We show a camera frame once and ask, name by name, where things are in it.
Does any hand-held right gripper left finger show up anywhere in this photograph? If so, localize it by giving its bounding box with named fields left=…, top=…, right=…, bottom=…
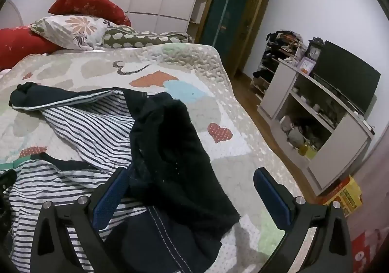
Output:
left=30, top=166, right=131, bottom=273

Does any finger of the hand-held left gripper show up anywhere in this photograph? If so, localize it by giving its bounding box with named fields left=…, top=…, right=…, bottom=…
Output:
left=0, top=169, right=18, bottom=198

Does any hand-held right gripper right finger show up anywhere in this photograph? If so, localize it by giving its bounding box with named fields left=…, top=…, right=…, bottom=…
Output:
left=253, top=167, right=354, bottom=273

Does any navy striped shirt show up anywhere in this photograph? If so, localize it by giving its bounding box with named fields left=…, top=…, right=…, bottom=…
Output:
left=9, top=81, right=240, bottom=273

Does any grey television cabinet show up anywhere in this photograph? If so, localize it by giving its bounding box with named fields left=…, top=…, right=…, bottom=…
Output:
left=258, top=58, right=375, bottom=196

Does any yellow cardboard box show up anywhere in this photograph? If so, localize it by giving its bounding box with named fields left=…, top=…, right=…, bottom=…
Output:
left=318, top=175, right=363, bottom=217

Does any red patterned box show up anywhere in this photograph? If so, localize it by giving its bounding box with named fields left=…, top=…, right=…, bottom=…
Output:
left=349, top=221, right=384, bottom=273

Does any shoe rack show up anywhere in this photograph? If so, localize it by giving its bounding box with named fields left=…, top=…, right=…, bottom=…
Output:
left=250, top=30, right=307, bottom=100

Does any red pillow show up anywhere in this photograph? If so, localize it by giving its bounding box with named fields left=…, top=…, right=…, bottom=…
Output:
left=0, top=26, right=60, bottom=70
left=48, top=0, right=132, bottom=27

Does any black television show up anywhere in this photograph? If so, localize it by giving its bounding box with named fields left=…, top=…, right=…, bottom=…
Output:
left=312, top=40, right=381, bottom=115

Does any heart print quilted bedspread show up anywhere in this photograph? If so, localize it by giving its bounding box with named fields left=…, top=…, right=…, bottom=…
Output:
left=0, top=43, right=317, bottom=273

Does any dark table clock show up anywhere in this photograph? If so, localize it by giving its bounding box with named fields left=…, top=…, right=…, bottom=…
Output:
left=305, top=37, right=326, bottom=62

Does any floral white pillow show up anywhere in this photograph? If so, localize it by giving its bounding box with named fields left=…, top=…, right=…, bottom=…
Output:
left=30, top=15, right=117, bottom=50

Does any olive cloud print pillow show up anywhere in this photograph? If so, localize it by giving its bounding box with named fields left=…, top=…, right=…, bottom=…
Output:
left=103, top=26, right=193, bottom=48

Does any round white panel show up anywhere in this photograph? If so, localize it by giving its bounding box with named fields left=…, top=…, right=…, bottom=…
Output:
left=0, top=0, right=24, bottom=30

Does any green door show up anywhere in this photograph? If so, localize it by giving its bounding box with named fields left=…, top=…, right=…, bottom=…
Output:
left=201, top=0, right=253, bottom=48

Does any purple photo frame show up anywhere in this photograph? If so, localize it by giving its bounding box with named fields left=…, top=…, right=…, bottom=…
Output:
left=298, top=58, right=317, bottom=76

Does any wooden door frame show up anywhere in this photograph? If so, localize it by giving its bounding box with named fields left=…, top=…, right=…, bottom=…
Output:
left=232, top=0, right=271, bottom=79

